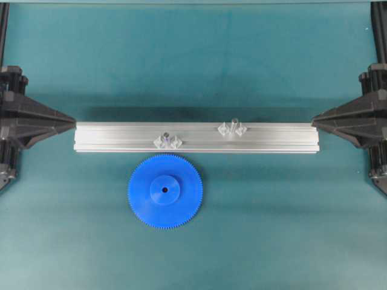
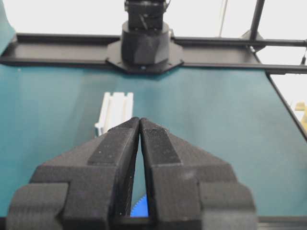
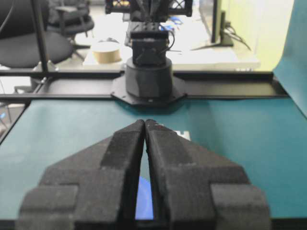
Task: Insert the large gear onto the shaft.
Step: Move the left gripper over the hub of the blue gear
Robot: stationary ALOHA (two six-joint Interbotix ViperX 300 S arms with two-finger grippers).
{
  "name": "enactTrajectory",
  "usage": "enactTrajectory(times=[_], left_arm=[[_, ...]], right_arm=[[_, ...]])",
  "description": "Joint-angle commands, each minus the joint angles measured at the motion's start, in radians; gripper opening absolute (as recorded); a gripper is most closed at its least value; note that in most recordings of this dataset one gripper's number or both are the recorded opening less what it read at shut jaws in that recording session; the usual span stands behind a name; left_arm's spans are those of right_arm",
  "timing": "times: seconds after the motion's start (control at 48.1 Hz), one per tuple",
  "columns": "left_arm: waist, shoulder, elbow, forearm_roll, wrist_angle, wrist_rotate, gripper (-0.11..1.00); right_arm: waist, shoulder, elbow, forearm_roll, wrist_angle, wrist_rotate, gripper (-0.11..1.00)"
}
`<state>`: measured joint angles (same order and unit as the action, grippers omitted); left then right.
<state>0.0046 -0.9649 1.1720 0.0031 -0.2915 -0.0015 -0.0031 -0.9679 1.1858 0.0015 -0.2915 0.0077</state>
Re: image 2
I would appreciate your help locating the silver aluminium extrusion rail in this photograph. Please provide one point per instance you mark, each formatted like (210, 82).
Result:
(116, 108)

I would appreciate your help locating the black table frame rail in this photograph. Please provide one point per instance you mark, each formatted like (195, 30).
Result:
(212, 89)

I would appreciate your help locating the yellow object beyond table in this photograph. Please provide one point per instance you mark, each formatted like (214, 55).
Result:
(301, 112)

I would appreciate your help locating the large blue plastic gear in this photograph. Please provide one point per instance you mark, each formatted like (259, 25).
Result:
(140, 209)

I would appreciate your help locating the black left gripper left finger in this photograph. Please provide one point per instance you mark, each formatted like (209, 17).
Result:
(81, 189)

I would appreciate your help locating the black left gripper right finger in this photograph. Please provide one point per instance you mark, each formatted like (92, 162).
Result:
(189, 188)

